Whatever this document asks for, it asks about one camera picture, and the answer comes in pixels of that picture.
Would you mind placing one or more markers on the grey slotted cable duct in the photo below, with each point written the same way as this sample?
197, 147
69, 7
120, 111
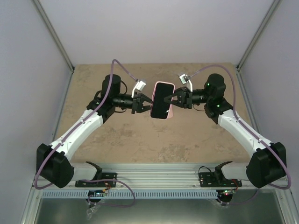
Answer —
138, 194

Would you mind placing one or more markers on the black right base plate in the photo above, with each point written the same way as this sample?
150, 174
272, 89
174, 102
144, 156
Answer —
208, 179

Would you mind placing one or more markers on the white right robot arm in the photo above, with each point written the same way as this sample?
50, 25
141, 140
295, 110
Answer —
267, 159

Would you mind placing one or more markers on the light pink phone case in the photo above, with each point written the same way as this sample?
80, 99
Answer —
171, 112

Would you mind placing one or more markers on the right aluminium corner post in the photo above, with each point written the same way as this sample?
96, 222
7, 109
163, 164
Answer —
260, 30

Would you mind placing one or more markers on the left aluminium corner post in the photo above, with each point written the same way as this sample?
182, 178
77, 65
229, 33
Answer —
41, 11

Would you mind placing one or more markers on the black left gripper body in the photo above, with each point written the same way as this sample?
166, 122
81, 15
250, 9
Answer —
135, 107

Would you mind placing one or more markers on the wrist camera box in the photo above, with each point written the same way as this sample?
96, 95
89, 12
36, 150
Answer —
186, 81
138, 87

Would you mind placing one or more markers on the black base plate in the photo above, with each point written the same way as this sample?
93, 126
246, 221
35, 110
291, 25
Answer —
106, 181
208, 179

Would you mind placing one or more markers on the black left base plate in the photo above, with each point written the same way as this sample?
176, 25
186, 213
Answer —
106, 181

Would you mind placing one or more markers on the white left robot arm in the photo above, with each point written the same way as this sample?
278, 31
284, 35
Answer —
53, 161

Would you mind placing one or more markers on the aluminium rail frame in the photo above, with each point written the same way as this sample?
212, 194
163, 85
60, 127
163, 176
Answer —
164, 176

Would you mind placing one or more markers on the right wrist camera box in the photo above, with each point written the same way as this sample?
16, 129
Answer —
186, 81

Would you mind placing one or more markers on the aluminium corner post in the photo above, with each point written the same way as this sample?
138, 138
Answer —
41, 11
260, 30

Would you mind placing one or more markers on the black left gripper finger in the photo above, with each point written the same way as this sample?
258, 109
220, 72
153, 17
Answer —
144, 98
143, 108

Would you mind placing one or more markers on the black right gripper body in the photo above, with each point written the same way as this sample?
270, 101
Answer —
188, 98

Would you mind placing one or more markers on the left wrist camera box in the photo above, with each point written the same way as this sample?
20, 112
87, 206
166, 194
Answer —
138, 87

